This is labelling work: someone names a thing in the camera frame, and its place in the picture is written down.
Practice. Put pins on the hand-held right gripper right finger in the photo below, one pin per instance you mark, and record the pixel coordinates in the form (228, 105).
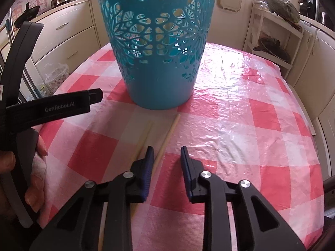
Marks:
(186, 170)

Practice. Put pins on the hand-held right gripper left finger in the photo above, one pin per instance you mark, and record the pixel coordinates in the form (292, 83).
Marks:
(149, 167)

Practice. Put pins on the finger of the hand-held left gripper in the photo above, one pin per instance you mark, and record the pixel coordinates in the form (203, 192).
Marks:
(95, 96)

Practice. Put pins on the bundle of wooden chopsticks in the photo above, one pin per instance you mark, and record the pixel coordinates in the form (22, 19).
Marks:
(145, 138)

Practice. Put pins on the wooden chopstick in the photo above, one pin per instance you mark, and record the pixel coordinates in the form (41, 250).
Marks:
(167, 138)

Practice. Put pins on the blue perforated plastic basket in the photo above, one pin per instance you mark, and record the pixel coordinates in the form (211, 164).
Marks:
(159, 89)

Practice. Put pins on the person's left hand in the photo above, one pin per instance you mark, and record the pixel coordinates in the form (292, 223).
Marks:
(36, 188)

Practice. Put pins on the clear plastic bag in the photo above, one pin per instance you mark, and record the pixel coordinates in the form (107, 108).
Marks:
(55, 78)

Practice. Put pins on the cream drawer cabinet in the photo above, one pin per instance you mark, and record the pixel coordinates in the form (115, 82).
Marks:
(68, 36)

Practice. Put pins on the pink checkered plastic tablecloth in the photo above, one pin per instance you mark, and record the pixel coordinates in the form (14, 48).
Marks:
(248, 125)

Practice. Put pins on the black wok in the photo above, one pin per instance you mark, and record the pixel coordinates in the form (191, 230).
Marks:
(27, 15)

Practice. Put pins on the white stool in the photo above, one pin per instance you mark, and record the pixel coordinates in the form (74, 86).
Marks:
(306, 115)

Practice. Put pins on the dark pan with lid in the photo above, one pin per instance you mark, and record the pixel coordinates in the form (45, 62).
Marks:
(272, 47)

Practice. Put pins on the cream cabinet doors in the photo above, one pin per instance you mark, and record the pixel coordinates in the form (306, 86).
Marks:
(235, 26)

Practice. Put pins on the white shelf rack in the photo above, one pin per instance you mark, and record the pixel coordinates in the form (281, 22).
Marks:
(294, 49)

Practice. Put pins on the cream tall cabinet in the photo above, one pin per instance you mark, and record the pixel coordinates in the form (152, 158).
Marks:
(314, 57)

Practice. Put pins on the green covered bowl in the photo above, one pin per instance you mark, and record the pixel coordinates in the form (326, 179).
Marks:
(282, 5)

